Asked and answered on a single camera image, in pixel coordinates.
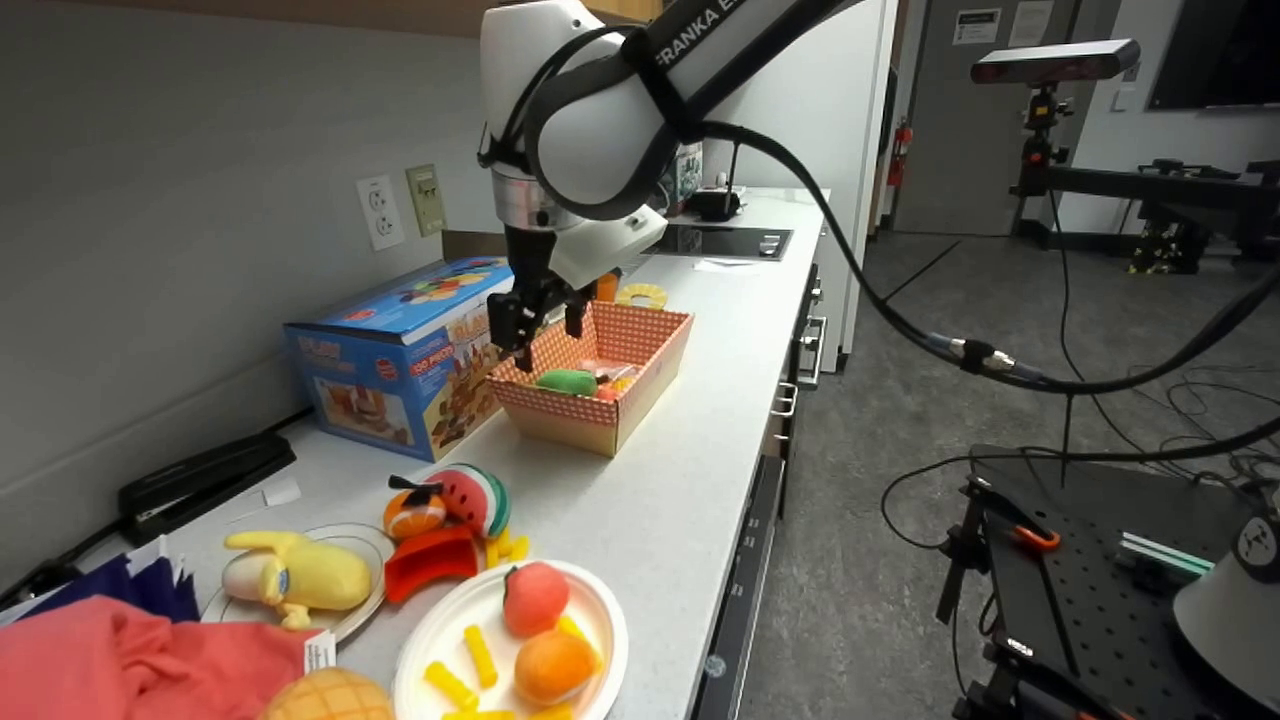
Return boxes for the red fire extinguisher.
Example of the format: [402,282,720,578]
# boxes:
[889,122,918,193]

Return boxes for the teal bar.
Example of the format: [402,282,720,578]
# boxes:
[1114,530,1224,581]

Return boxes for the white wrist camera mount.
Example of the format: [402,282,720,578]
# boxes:
[552,201,670,294]

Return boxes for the red peach plush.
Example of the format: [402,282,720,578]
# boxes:
[501,561,575,639]

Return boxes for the pink red cloth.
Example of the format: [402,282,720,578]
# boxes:
[0,594,331,720]

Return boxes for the white refrigerator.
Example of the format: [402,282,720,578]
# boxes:
[722,0,899,377]

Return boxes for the white paper plate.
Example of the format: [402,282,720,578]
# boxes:
[391,557,630,720]

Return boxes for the black pot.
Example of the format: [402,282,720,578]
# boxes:
[684,183,744,223]

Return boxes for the black dishwasher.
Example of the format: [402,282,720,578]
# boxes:
[691,377,805,720]

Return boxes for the red toy fries holder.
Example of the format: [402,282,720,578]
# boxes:
[378,519,486,614]

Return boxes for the black induction cooktop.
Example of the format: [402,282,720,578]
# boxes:
[650,219,795,265]

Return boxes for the black monitor screen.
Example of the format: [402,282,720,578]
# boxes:
[1146,0,1280,118]

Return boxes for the yellow toy fries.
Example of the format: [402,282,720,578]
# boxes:
[420,614,606,720]
[481,534,537,573]

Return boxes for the black floor cable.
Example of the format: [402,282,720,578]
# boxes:
[871,384,1280,553]

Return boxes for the black stereo camera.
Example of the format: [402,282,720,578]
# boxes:
[969,37,1142,87]

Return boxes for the orange fruit plush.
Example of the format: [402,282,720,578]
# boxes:
[510,624,600,714]

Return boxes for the blue toy food box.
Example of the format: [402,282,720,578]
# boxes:
[281,257,517,463]

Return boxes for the orange checkered basket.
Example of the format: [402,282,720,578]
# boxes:
[484,282,694,462]

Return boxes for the orange round bumpy plush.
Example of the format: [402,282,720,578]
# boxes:
[259,669,401,720]

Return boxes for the orange black toy bird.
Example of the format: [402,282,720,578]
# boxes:
[378,472,450,545]

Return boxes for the dark blue cloth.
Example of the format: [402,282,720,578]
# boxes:
[14,553,202,629]

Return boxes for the beige wall switch plate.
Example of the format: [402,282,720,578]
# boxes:
[401,160,448,239]

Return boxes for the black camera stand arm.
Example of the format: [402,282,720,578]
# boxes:
[1011,77,1280,276]

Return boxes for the white round base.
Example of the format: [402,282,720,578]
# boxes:
[1172,514,1280,716]

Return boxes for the grey door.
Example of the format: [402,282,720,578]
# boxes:
[893,0,1072,239]

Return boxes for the black perforated table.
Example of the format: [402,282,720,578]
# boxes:
[964,446,1280,720]

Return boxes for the black orange clamp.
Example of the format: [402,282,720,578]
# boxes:
[930,475,1072,633]

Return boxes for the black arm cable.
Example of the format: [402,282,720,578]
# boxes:
[684,118,1280,396]

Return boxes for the green plush toy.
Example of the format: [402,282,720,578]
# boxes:
[537,366,602,402]

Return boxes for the grey small plate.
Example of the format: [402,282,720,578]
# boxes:
[195,519,401,649]

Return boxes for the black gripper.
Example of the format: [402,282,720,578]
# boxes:
[484,223,600,377]

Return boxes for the white wall outlet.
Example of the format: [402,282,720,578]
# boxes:
[352,173,406,257]

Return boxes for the black stapler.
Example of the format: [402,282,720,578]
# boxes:
[114,431,299,547]

